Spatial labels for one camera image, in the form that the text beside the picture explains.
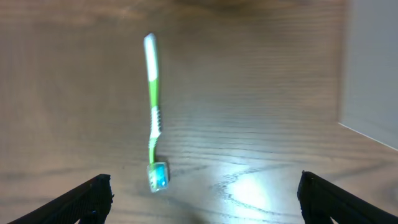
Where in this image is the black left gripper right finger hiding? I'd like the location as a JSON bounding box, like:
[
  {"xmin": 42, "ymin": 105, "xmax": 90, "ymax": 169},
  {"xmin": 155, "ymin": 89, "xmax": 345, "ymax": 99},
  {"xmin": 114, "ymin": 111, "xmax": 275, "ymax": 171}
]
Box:
[{"xmin": 297, "ymin": 171, "xmax": 397, "ymax": 224}]

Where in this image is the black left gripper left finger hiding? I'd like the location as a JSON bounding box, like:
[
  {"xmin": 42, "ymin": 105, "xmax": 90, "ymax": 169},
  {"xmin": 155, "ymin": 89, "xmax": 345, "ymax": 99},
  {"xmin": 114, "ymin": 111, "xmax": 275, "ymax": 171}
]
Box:
[{"xmin": 9, "ymin": 174, "xmax": 114, "ymax": 224}]

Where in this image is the green white toothbrush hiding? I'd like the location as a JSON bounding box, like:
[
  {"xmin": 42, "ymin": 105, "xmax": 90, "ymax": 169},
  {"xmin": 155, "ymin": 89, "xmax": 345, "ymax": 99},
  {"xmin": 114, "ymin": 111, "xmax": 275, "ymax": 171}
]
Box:
[{"xmin": 144, "ymin": 33, "xmax": 169, "ymax": 193}]

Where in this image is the white box pink interior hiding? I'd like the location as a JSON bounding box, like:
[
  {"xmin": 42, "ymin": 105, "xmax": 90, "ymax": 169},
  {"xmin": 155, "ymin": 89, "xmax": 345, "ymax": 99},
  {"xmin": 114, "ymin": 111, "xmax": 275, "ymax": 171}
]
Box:
[{"xmin": 340, "ymin": 0, "xmax": 397, "ymax": 149}]

